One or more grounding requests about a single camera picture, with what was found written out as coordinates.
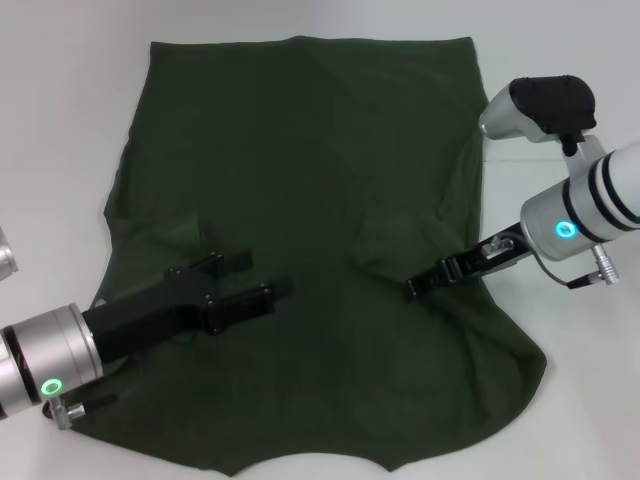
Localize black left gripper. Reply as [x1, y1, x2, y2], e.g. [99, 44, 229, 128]
[81, 248, 296, 365]

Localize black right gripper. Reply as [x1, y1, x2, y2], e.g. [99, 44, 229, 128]
[404, 222, 532, 302]

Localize dark green shirt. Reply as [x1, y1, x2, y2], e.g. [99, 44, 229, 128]
[69, 35, 550, 476]

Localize right arm connector cable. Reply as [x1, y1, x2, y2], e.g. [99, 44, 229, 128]
[566, 241, 622, 290]

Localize arm connector cable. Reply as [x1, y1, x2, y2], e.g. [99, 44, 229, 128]
[41, 391, 120, 432]
[566, 241, 622, 290]

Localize left arm connector cable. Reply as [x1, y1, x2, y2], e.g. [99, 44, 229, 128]
[41, 391, 120, 432]

